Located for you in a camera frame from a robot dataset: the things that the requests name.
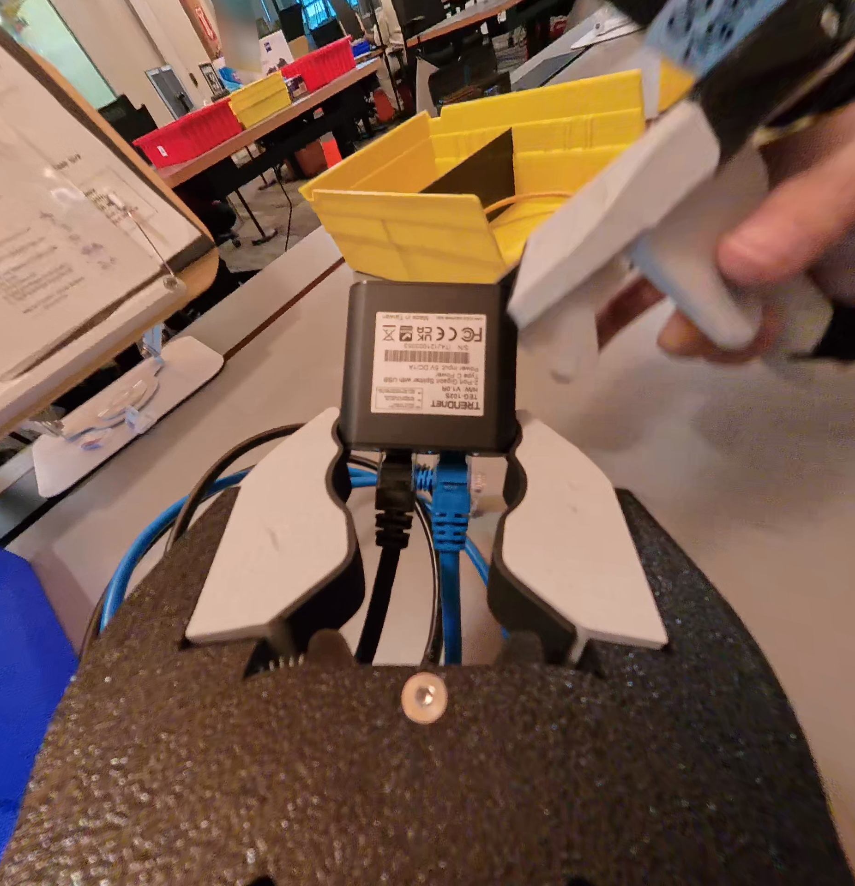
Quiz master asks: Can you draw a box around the black ethernet cable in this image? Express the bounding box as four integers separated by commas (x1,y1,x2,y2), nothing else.
171,424,442,665

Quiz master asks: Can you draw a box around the yellow ethernet cable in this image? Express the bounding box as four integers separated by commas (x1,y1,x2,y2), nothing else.
483,191,574,222

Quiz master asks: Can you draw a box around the printed instruction sheet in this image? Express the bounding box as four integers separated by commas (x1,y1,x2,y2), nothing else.
0,28,203,389

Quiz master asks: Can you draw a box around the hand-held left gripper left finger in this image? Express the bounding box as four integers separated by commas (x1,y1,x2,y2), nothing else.
185,406,366,646

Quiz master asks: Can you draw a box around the red storage bin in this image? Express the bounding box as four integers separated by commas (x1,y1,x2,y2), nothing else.
133,97,243,169
282,36,357,91

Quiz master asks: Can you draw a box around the blue plastic bin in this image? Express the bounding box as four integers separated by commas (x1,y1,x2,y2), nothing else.
0,541,78,886

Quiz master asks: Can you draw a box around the grey desk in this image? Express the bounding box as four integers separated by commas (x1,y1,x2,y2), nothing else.
0,228,855,886

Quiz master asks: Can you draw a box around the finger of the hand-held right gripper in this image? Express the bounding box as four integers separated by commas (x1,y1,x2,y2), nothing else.
548,280,608,383
507,104,757,350

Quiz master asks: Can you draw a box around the person's right hand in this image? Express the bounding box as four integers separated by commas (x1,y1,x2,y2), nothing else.
659,90,855,359

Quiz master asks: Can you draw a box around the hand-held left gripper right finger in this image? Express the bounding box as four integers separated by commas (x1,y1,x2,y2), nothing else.
486,410,671,652

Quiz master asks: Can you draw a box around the grey door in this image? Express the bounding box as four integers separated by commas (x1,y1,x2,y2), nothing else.
145,64,193,120

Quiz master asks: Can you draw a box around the small yellow storage bin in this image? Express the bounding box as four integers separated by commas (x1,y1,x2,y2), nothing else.
228,71,292,129

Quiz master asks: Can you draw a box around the wooden table with black legs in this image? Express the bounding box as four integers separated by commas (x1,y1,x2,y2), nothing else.
154,55,387,243

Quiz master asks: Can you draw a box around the white stand base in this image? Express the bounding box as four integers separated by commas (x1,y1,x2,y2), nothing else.
33,337,225,498

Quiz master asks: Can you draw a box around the black network splitter box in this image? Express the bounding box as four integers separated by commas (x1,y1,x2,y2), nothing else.
339,277,522,458

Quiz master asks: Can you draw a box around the tilted document board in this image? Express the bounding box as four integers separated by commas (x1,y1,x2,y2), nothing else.
0,14,217,444

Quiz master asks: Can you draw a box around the black bin divider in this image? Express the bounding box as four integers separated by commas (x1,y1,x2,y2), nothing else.
421,128,515,222

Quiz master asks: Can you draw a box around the yellow plastic bin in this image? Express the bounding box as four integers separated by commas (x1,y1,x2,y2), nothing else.
299,69,646,285

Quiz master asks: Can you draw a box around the blue ethernet cable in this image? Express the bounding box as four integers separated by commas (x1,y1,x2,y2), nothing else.
98,453,494,665

